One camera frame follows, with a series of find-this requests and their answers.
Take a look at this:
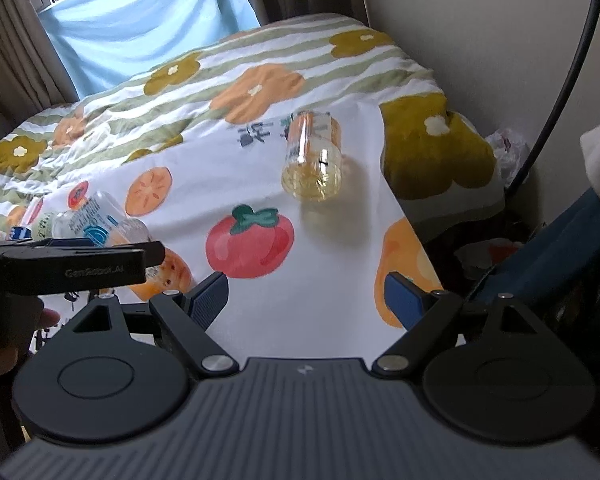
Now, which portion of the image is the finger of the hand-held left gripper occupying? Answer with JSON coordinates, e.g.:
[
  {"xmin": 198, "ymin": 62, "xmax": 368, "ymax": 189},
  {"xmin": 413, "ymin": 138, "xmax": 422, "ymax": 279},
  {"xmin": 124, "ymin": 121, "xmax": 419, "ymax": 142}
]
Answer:
[{"xmin": 94, "ymin": 241, "xmax": 165, "ymax": 267}]

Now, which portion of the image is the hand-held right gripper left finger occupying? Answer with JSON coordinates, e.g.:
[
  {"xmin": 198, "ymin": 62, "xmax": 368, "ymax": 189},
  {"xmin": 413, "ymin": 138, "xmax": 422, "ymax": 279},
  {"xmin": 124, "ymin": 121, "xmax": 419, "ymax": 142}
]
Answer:
[{"xmin": 67, "ymin": 271, "xmax": 241, "ymax": 380}]

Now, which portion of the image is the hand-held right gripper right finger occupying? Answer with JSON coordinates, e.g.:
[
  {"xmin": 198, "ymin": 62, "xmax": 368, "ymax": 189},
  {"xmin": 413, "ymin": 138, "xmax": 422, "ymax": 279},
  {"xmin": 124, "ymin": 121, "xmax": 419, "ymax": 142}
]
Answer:
[{"xmin": 371, "ymin": 271, "xmax": 543, "ymax": 376}]

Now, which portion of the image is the person's left hand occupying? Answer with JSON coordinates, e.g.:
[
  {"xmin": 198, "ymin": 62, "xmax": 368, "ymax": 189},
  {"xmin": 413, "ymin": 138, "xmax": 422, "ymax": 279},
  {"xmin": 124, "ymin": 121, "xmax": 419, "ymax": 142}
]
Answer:
[{"xmin": 0, "ymin": 309, "xmax": 62, "ymax": 377}]

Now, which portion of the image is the clear plastic bottle blue label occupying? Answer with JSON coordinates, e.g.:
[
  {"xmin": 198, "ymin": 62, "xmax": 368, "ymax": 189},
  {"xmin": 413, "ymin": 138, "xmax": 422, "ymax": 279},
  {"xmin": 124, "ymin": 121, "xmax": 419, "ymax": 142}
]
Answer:
[{"xmin": 10, "ymin": 191, "xmax": 152, "ymax": 261}]

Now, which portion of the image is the red and white bag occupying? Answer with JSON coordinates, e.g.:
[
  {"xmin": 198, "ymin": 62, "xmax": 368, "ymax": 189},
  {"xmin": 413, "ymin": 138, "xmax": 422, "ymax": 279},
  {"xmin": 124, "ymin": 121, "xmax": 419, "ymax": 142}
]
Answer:
[{"xmin": 455, "ymin": 239, "xmax": 523, "ymax": 281}]

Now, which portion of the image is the white fruit print cloth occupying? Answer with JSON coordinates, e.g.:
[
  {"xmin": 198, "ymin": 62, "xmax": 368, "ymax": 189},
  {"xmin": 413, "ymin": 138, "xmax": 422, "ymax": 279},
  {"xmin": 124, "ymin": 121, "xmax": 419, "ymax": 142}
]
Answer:
[{"xmin": 25, "ymin": 100, "xmax": 443, "ymax": 361}]

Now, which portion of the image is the dark blue fabric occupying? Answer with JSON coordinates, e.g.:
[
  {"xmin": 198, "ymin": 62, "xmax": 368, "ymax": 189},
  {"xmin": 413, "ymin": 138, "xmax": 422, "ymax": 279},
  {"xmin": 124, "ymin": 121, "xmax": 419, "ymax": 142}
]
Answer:
[{"xmin": 465, "ymin": 185, "xmax": 600, "ymax": 356}]

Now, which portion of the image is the white plastic bag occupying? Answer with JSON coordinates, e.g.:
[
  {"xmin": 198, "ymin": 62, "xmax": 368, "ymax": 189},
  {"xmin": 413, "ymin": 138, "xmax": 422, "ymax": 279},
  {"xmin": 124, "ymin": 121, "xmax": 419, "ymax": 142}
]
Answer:
[{"xmin": 485, "ymin": 129, "xmax": 532, "ymax": 191}]

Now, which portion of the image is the light blue curtain cloth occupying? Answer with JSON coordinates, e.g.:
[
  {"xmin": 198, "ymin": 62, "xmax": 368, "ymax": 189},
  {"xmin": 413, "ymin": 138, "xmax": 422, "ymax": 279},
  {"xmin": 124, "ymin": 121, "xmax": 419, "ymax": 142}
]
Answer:
[{"xmin": 37, "ymin": 0, "xmax": 262, "ymax": 101}]

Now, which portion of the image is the striped floral blanket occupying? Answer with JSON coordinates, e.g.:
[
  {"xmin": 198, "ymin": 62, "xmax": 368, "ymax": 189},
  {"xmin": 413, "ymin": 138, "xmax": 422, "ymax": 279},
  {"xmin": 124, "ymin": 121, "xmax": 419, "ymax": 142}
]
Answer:
[{"xmin": 0, "ymin": 12, "xmax": 506, "ymax": 243}]

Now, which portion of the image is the black cable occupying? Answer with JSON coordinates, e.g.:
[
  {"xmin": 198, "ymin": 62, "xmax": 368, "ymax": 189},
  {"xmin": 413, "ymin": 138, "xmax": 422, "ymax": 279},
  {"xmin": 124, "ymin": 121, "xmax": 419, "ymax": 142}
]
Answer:
[{"xmin": 505, "ymin": 0, "xmax": 600, "ymax": 196}]

